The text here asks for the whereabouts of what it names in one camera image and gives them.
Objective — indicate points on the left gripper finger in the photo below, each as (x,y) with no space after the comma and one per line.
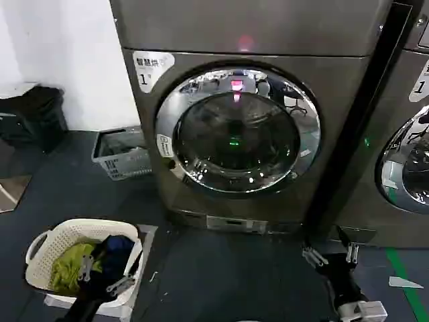
(86,266)
(120,285)

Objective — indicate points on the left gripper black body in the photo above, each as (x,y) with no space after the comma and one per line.
(88,300)

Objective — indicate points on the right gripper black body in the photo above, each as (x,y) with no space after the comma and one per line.
(343,278)

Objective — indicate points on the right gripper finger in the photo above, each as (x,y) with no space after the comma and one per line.
(352,252)
(314,256)

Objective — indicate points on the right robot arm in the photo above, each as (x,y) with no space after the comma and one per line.
(367,312)

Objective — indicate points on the green garment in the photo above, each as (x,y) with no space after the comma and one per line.
(68,268)

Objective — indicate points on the dark blue garment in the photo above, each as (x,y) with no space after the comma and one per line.
(119,250)

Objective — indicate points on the white perforated laundry basket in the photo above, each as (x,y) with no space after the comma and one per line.
(63,236)

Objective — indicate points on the green floor tape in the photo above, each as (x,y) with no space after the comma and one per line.
(403,281)

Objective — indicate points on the white paper scrap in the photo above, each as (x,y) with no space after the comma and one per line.
(403,282)

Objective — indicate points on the grey front-load dryer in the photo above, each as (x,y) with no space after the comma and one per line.
(207,30)
(385,188)

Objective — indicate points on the round glass dryer door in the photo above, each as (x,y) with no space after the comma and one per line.
(234,134)
(410,167)

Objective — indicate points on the brown wooden board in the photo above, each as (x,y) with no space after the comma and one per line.
(13,192)

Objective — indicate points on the grey plastic laundry basket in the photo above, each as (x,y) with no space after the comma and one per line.
(129,166)

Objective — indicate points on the small white door label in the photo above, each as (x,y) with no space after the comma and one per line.
(164,145)

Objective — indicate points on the white number sticker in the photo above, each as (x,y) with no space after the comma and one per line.
(147,65)
(419,84)

